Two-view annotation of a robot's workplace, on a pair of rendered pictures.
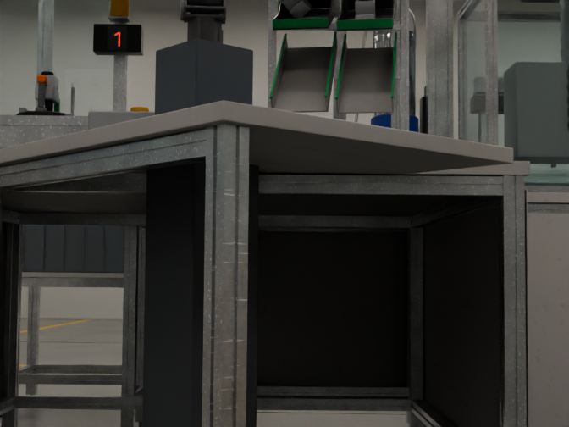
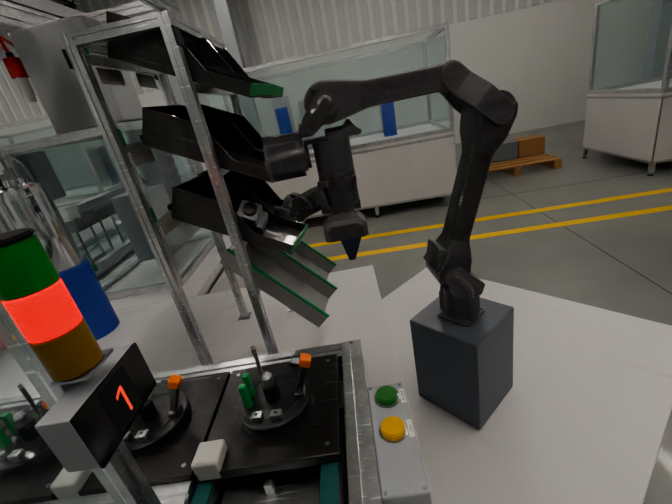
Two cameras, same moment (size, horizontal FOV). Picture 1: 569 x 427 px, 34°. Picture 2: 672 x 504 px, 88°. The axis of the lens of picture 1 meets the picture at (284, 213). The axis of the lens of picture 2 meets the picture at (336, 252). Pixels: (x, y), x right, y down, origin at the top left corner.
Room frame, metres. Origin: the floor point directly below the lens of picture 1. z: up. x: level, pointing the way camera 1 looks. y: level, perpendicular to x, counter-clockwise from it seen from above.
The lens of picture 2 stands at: (1.99, 0.73, 1.47)
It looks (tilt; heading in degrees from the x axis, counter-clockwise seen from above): 23 degrees down; 274
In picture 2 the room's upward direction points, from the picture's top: 12 degrees counter-clockwise
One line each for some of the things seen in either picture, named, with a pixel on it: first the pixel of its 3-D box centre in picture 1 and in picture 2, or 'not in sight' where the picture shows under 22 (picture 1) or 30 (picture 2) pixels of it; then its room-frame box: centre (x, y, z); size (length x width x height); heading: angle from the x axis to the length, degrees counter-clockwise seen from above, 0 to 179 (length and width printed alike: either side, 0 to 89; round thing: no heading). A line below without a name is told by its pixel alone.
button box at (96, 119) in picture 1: (139, 126); (395, 442); (1.99, 0.32, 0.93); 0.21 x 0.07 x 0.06; 91
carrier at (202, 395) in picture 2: not in sight; (145, 408); (2.45, 0.24, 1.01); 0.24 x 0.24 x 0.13; 1
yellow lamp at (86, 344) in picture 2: (119, 9); (67, 348); (2.32, 0.42, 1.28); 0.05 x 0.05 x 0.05
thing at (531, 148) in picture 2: not in sight; (507, 157); (-0.48, -4.78, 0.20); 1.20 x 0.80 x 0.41; 177
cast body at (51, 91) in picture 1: (47, 87); not in sight; (2.22, 0.57, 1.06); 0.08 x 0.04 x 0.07; 1
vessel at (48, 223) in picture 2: (394, 61); (33, 215); (3.02, -0.36, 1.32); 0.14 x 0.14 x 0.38
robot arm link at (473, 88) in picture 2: not in sight; (403, 104); (1.89, 0.17, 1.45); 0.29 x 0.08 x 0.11; 6
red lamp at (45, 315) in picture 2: not in sight; (44, 309); (2.32, 0.42, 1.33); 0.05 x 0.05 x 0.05
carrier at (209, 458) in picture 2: not in sight; (270, 388); (2.20, 0.23, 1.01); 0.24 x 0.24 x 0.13; 1
